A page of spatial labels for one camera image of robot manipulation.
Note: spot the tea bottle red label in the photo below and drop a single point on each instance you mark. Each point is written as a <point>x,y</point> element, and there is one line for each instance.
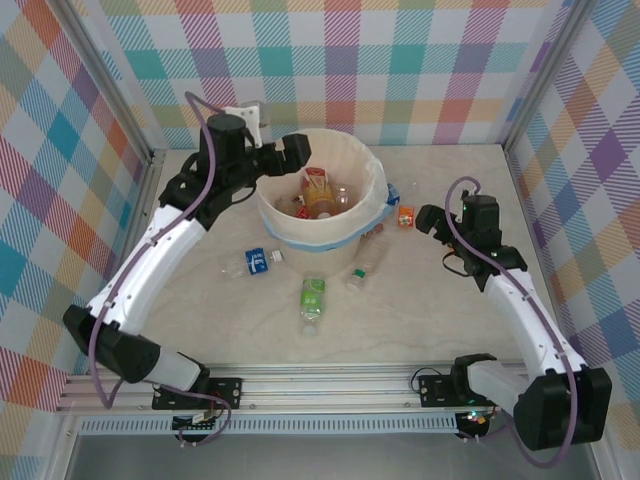
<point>320,197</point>

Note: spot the clear purple tinted bottle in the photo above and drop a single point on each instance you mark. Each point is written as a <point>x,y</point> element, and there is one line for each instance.
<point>342,196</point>

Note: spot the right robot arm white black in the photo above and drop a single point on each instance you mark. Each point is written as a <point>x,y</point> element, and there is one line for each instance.
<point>525,320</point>

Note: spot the white bucket bin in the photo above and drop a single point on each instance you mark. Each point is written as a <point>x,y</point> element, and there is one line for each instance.
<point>320,235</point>

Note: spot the beige round bin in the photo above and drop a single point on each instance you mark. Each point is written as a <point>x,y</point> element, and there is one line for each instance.
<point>320,260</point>

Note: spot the small orange red carton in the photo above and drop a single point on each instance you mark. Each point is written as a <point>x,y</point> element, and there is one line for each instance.
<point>406,216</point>

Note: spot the small bottle blue cap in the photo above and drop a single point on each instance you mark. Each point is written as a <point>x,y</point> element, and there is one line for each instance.
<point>393,197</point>

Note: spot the clear bottle red label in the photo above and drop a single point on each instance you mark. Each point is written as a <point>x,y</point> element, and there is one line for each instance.
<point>303,212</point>

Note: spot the small red cap bottle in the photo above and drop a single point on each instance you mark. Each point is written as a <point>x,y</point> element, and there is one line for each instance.
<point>378,228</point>

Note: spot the clear bottle blue label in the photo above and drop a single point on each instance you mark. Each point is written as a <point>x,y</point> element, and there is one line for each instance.
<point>257,261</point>

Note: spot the clear bottle green label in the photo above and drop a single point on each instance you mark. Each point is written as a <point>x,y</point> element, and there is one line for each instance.
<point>311,300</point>

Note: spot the small circuit board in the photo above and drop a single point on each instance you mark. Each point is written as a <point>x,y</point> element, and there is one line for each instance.
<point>195,419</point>
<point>475,417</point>

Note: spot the aluminium frame post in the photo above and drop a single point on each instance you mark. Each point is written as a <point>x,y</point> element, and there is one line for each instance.
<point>100,75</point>
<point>545,75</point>

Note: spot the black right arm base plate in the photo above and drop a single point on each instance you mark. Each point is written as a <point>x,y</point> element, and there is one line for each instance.
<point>435,390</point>

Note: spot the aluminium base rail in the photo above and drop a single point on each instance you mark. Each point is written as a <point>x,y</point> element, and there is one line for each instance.
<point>325,387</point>

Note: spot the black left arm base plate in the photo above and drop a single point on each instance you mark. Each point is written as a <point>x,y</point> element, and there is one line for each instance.
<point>225,390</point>

